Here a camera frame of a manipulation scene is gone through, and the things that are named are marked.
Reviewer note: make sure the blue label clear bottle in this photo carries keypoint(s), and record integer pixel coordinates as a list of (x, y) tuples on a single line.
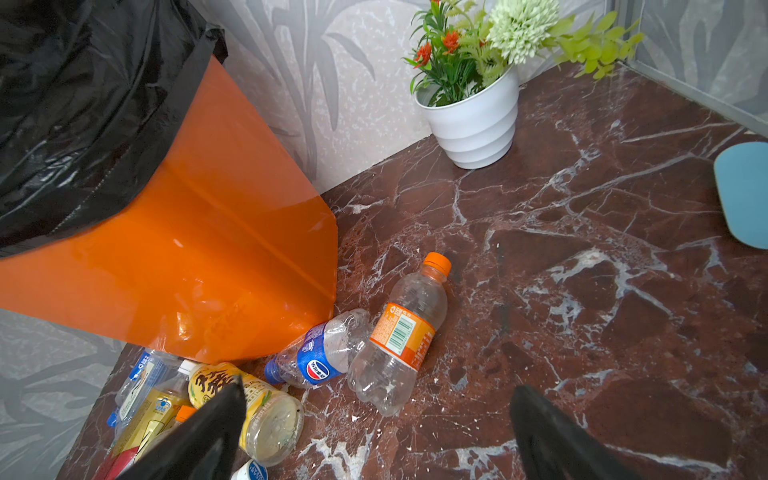
[(151, 368)]

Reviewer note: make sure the yellow label tea bottle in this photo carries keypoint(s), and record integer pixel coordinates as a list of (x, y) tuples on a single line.
[(273, 420)]

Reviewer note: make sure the red yellow tea bottle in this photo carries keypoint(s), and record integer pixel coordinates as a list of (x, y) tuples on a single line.
[(159, 408)]

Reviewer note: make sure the orange cap clear bottle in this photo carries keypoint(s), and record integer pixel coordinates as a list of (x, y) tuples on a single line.
[(384, 372)]

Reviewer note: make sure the orange label clear bottle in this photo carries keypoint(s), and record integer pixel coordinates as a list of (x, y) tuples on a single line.
[(182, 416)]

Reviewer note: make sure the teal silicone spatula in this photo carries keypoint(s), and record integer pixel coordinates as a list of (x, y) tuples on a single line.
[(741, 178)]

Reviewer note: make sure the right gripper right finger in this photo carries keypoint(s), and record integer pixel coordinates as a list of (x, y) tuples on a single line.
[(552, 446)]

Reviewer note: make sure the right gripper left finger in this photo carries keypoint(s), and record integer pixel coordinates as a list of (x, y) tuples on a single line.
[(204, 447)]

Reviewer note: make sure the orange trash bin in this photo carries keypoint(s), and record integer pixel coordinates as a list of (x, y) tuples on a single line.
[(228, 253)]

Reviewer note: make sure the blue label water bottle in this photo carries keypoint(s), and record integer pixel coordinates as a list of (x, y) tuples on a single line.
[(251, 470)]

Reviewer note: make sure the black bin liner bag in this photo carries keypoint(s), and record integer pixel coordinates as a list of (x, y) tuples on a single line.
[(93, 94)]

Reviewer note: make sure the white potted artificial flowers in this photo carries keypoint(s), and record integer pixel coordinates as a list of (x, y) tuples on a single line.
[(466, 58)]

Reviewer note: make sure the small pepsi bottle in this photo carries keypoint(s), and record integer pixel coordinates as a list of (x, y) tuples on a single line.
[(323, 353)]

